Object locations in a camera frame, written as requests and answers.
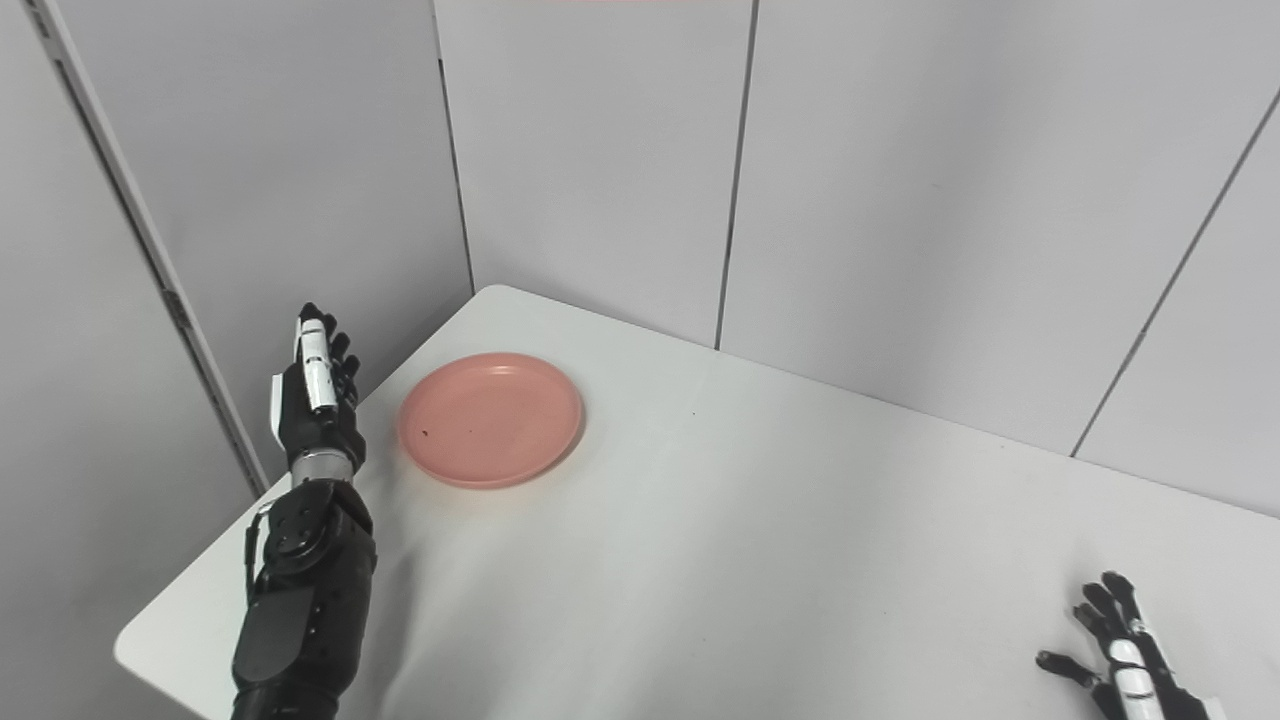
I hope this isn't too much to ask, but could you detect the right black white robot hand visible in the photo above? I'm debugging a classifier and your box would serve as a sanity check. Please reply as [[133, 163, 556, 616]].
[[1036, 571, 1229, 720]]

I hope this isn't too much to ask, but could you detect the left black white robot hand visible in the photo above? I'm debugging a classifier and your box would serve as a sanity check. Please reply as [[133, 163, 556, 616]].
[[268, 302, 367, 473]]

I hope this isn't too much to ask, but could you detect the pink round plate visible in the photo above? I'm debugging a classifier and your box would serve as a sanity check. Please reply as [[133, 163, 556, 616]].
[[397, 352, 585, 491]]

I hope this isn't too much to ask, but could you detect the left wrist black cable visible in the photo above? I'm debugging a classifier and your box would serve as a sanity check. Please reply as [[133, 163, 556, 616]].
[[243, 500, 277, 603]]

